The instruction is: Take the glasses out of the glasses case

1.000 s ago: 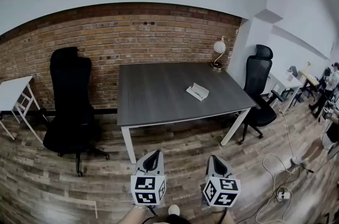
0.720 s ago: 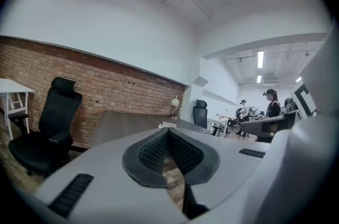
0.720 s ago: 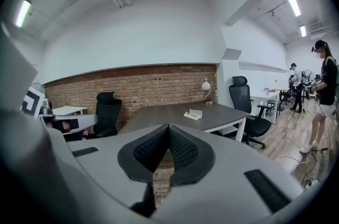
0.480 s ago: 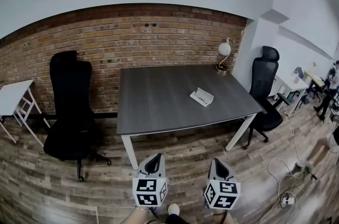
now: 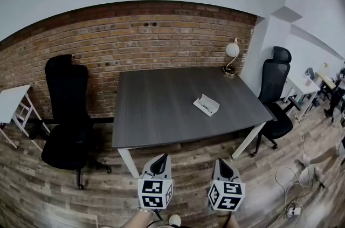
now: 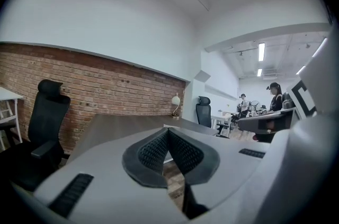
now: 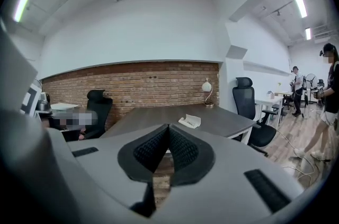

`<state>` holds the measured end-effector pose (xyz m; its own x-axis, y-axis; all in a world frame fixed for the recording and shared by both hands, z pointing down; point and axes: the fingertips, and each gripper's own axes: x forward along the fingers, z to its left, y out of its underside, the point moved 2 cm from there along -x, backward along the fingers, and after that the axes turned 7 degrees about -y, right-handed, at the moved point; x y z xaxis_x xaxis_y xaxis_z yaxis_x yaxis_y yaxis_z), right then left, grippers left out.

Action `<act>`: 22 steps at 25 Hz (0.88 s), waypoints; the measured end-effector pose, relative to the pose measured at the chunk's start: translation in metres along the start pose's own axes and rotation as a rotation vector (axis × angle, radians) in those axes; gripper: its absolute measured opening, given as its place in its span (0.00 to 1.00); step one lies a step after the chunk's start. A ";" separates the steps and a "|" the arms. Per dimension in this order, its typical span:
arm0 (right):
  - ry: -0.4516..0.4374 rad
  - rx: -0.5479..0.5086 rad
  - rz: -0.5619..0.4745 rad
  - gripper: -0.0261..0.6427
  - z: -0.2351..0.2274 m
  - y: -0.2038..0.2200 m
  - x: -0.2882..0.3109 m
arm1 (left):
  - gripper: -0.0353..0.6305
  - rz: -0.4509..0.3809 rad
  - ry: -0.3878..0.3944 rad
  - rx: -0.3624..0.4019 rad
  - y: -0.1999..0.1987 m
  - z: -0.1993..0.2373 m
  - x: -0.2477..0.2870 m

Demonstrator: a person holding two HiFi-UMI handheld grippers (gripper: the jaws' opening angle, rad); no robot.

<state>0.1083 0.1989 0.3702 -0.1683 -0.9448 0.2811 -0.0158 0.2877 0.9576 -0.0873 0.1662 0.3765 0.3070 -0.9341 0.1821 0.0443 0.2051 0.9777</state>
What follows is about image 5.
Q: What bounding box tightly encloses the person's left forearm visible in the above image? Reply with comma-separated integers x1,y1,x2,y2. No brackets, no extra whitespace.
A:
126,209,162,228

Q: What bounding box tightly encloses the gold lamp with white globe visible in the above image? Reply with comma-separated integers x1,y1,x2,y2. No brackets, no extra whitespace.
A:
222,37,244,77

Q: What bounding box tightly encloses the white desk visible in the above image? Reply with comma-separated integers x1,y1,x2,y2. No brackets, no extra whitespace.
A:
282,77,322,120

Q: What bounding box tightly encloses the pale yellow table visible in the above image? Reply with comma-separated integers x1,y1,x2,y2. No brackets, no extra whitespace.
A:
314,71,338,93

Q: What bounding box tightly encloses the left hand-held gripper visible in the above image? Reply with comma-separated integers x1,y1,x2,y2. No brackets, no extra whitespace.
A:
137,154,174,210

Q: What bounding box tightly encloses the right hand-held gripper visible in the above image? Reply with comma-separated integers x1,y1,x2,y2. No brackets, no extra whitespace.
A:
207,158,246,212

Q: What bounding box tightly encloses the white table leg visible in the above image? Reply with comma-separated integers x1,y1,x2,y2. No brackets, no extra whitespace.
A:
117,148,141,179
231,122,266,160

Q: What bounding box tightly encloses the white power strip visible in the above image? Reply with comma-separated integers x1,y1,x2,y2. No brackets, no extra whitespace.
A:
285,206,303,217

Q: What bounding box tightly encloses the small white side table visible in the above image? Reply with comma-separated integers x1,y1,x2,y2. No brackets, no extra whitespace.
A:
0,84,51,153

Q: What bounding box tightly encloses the person's right forearm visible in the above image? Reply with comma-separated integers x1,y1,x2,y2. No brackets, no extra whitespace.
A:
220,212,240,228

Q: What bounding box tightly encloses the black office chair with headrest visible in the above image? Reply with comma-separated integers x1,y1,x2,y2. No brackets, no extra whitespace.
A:
250,46,302,158

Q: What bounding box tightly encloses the black high-back office chair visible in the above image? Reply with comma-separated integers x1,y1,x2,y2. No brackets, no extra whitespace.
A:
28,54,113,191

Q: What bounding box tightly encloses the white floor cable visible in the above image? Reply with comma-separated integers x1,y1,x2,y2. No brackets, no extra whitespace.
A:
274,110,326,220

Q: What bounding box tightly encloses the silver wrist bracelet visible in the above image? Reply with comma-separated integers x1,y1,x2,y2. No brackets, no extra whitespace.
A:
136,207,157,215

